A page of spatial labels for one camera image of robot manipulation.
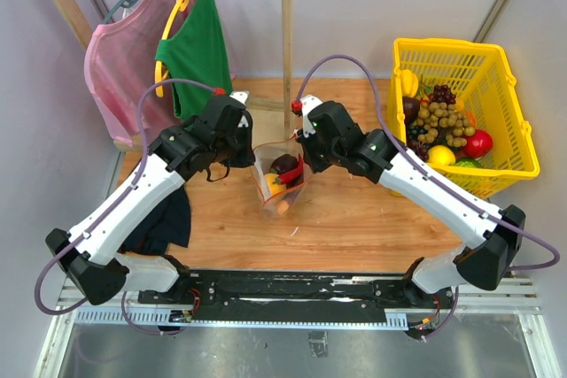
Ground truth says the red chili pepper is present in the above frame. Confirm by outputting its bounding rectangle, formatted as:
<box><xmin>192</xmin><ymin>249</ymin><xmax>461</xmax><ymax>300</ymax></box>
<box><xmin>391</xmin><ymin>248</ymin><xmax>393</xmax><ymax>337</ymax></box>
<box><xmin>279</xmin><ymin>155</ymin><xmax>304</xmax><ymax>185</ymax></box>

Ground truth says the dark purple bell pepper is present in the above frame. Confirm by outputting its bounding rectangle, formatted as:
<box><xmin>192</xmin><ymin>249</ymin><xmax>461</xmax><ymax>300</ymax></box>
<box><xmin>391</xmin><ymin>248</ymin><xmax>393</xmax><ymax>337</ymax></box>
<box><xmin>269</xmin><ymin>154</ymin><xmax>299</xmax><ymax>175</ymax></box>

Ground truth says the clear zip top bag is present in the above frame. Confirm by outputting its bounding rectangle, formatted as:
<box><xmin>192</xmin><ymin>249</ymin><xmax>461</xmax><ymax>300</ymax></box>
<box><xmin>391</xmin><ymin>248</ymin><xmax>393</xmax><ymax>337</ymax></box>
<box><xmin>252</xmin><ymin>134</ymin><xmax>312</xmax><ymax>217</ymax></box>

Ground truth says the yellow peach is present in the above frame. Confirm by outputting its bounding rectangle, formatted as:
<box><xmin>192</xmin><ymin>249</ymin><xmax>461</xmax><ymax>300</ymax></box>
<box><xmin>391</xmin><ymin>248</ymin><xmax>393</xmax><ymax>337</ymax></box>
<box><xmin>264</xmin><ymin>173</ymin><xmax>287</xmax><ymax>197</ymax></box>

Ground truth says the green custard apple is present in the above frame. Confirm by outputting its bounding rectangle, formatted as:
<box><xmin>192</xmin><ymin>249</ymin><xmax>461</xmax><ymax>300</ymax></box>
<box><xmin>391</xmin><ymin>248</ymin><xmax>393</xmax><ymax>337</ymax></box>
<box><xmin>454</xmin><ymin>157</ymin><xmax>483</xmax><ymax>168</ymax></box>

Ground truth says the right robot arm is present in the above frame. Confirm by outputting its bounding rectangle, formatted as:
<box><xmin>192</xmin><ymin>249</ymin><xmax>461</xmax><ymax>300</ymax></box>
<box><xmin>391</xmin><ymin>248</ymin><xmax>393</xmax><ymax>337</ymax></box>
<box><xmin>291</xmin><ymin>95</ymin><xmax>525</xmax><ymax>307</ymax></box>

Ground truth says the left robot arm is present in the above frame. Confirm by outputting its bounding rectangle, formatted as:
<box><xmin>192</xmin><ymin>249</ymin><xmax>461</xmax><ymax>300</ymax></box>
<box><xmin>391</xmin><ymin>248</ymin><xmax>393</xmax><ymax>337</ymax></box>
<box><xmin>46</xmin><ymin>91</ymin><xmax>255</xmax><ymax>305</ymax></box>

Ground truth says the green tank top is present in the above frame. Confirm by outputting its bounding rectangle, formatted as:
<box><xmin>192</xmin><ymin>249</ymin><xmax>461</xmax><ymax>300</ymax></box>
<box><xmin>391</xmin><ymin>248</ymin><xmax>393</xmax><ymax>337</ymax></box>
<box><xmin>156</xmin><ymin>0</ymin><xmax>233</xmax><ymax>94</ymax></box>

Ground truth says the yellow bell pepper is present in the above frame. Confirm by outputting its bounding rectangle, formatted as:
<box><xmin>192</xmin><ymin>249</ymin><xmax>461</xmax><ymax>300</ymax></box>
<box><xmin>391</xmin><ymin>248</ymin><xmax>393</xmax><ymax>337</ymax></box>
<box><xmin>400</xmin><ymin>69</ymin><xmax>420</xmax><ymax>97</ymax></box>

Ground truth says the brown longan bunch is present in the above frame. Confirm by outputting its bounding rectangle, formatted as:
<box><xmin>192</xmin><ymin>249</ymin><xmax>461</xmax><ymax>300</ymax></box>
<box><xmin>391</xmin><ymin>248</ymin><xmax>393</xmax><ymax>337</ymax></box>
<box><xmin>408</xmin><ymin>102</ymin><xmax>477</xmax><ymax>150</ymax></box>

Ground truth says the dark navy cloth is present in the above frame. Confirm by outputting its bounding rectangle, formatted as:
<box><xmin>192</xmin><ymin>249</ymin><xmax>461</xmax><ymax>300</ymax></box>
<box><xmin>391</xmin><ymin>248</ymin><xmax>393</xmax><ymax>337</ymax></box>
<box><xmin>118</xmin><ymin>186</ymin><xmax>191</xmax><ymax>256</ymax></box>

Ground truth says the yellow lemon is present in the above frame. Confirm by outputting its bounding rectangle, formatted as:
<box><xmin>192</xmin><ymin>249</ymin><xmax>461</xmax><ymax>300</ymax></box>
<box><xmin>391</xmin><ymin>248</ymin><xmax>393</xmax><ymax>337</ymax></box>
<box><xmin>427</xmin><ymin>145</ymin><xmax>456</xmax><ymax>166</ymax></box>

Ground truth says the dark grape bunch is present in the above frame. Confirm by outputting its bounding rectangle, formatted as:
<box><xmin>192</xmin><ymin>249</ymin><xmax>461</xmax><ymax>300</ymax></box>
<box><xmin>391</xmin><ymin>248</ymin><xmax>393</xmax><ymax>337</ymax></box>
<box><xmin>431</xmin><ymin>85</ymin><xmax>456</xmax><ymax>105</ymax></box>

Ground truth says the pink shirt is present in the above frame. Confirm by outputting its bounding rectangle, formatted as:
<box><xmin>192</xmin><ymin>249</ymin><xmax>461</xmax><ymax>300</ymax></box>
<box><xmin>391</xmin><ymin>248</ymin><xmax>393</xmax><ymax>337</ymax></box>
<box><xmin>84</xmin><ymin>0</ymin><xmax>176</xmax><ymax>147</ymax></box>

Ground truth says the red apple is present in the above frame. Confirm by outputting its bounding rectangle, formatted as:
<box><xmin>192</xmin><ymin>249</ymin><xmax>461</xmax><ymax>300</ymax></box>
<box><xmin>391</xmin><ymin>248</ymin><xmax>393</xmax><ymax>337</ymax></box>
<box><xmin>462</xmin><ymin>129</ymin><xmax>493</xmax><ymax>158</ymax></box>

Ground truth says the yellow hanger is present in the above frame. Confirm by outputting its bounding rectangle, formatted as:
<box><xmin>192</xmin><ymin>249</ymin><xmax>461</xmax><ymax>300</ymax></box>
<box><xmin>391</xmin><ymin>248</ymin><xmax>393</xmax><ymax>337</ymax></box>
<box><xmin>154</xmin><ymin>0</ymin><xmax>195</xmax><ymax>83</ymax></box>

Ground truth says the yellow plastic basket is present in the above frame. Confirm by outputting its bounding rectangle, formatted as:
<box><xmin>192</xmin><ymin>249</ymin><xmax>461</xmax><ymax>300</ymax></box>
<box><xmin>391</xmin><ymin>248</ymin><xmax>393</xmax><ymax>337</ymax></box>
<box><xmin>386</xmin><ymin>38</ymin><xmax>540</xmax><ymax>199</ymax></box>

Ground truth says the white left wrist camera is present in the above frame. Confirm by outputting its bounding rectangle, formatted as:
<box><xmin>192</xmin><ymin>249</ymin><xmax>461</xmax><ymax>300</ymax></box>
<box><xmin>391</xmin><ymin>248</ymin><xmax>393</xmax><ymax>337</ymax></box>
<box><xmin>214</xmin><ymin>88</ymin><xmax>249</xmax><ymax>105</ymax></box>

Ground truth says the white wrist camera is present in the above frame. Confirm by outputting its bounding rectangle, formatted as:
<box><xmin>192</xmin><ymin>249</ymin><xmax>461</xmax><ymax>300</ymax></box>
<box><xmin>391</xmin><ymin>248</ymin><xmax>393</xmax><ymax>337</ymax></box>
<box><xmin>291</xmin><ymin>95</ymin><xmax>322</xmax><ymax>138</ymax></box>
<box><xmin>214</xmin><ymin>88</ymin><xmax>249</xmax><ymax>105</ymax></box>

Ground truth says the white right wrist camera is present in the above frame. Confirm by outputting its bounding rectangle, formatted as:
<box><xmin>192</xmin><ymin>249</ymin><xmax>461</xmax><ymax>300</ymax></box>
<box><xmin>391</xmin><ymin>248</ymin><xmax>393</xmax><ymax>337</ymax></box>
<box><xmin>291</xmin><ymin>95</ymin><xmax>322</xmax><ymax>138</ymax></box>

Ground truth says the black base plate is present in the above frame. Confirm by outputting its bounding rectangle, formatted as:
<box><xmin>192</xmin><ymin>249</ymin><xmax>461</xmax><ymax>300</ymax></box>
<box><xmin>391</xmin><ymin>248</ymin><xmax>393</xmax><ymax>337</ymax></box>
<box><xmin>137</xmin><ymin>269</ymin><xmax>453</xmax><ymax>326</ymax></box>

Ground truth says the aluminium rail frame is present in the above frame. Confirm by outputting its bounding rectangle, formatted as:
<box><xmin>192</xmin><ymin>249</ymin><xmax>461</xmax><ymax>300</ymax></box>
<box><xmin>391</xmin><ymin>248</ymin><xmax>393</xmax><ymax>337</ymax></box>
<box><xmin>35</xmin><ymin>256</ymin><xmax>563</xmax><ymax>377</ymax></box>

